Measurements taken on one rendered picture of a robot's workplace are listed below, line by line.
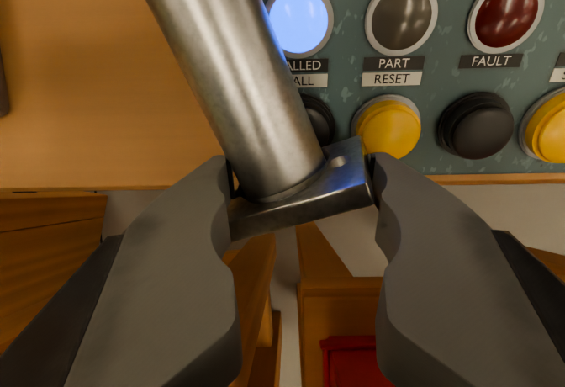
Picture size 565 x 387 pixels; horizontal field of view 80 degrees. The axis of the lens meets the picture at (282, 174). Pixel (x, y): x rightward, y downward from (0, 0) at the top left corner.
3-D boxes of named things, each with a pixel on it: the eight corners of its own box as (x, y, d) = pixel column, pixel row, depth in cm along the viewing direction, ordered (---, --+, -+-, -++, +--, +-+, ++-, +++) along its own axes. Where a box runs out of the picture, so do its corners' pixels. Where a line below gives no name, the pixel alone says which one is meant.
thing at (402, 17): (425, 52, 12) (442, 34, 11) (364, 54, 12) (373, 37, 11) (423, 2, 12) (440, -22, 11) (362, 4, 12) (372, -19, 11)
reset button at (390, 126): (409, 151, 14) (418, 166, 13) (352, 152, 14) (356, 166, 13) (419, 97, 13) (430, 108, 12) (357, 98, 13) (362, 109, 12)
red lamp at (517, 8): (523, 50, 12) (553, 32, 11) (461, 51, 12) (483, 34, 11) (520, 0, 12) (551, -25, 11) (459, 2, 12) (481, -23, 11)
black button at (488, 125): (492, 150, 14) (508, 164, 13) (435, 151, 14) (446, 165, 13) (511, 94, 13) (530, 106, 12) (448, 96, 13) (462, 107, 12)
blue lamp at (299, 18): (328, 55, 12) (333, 38, 11) (267, 56, 12) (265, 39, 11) (327, 5, 12) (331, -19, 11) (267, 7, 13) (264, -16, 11)
